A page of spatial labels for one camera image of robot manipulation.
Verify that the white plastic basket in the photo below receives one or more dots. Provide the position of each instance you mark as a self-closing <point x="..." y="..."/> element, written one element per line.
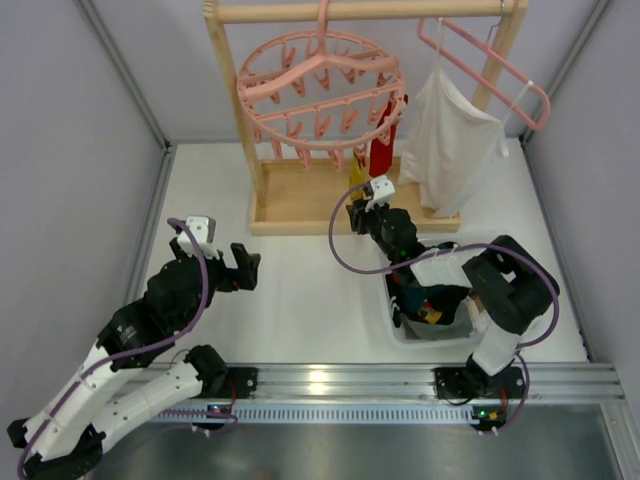
<point x="400" y="335"/>

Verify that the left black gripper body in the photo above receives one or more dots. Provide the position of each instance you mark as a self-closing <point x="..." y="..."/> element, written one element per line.
<point x="232" y="273"/>

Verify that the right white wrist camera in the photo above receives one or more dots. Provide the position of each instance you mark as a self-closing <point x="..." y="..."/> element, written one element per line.
<point x="380" y="190"/>

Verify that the yellow sock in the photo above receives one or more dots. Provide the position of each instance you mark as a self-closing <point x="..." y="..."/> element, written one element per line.
<point x="429" y="315"/>
<point x="358" y="175"/>

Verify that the black sock in basket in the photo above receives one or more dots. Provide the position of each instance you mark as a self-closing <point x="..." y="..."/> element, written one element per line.
<point x="445" y="298"/>

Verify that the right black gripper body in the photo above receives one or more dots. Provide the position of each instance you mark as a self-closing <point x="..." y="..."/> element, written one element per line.
<point x="361" y="218"/>

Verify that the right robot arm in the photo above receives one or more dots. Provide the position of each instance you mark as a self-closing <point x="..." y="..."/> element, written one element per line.
<point x="515" y="289"/>

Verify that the pink round clip hanger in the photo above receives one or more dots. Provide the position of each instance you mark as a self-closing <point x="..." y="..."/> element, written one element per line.
<point x="321" y="90"/>

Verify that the red sock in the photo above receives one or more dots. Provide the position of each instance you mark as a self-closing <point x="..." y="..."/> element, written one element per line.
<point x="382" y="151"/>

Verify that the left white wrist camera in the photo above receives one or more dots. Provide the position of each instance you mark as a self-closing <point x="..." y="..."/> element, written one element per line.
<point x="202" y="228"/>

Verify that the white hanging garment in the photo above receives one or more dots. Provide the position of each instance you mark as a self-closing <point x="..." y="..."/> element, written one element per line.
<point x="450" y="148"/>

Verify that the aluminium mounting rail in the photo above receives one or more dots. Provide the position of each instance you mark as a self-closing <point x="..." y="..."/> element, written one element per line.
<point x="355" y="394"/>

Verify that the wooden clothes rack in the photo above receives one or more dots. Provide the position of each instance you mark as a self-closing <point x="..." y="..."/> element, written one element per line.
<point x="291" y="200"/>

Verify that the yellow sock in basket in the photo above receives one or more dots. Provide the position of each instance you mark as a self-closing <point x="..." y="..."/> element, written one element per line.
<point x="429" y="315"/>

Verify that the dark green patterned sock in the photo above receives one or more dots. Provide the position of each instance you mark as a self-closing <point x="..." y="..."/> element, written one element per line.
<point x="414" y="299"/>

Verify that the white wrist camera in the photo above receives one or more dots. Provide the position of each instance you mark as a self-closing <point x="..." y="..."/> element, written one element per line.
<point x="380" y="190"/>
<point x="202" y="228"/>

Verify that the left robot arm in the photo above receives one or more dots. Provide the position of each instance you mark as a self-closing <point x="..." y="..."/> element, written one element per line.
<point x="84" y="421"/>

